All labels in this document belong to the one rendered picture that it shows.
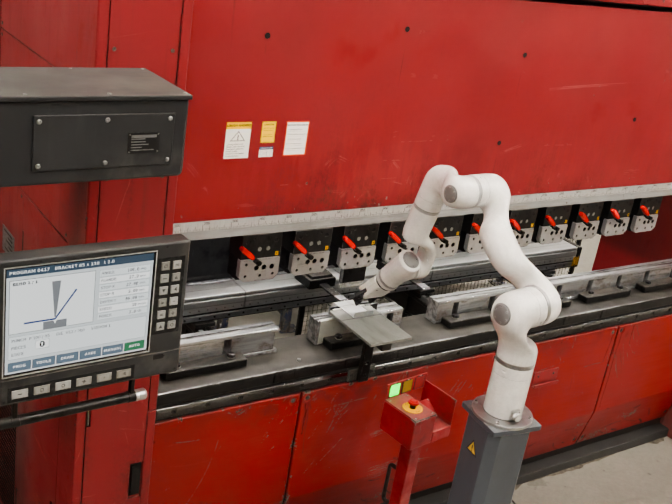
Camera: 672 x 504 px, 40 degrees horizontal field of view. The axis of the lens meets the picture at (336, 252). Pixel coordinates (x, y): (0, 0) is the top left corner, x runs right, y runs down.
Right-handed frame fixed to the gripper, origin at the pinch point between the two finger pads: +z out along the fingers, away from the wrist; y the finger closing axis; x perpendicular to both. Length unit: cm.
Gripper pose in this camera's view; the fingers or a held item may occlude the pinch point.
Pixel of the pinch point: (364, 299)
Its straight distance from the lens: 334.7
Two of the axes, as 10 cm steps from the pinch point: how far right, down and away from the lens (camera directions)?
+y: -8.2, 0.9, -5.6
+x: 3.2, 8.9, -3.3
